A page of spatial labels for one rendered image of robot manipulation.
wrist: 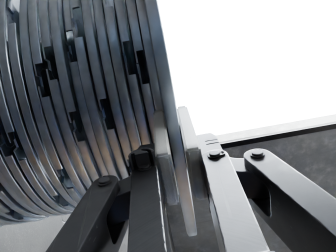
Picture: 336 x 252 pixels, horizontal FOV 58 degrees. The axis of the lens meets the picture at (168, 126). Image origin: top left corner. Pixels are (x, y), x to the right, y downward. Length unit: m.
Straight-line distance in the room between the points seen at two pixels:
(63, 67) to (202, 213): 4.71
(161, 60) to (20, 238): 0.52
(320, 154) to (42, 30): 4.78
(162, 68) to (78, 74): 0.10
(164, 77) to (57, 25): 0.12
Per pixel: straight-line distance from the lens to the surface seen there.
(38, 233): 0.71
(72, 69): 0.25
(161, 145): 0.15
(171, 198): 0.16
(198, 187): 0.16
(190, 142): 0.15
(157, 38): 0.18
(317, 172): 5.09
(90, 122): 0.25
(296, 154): 4.76
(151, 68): 0.24
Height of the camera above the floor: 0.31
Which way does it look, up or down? 1 degrees down
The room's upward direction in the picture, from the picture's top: 80 degrees clockwise
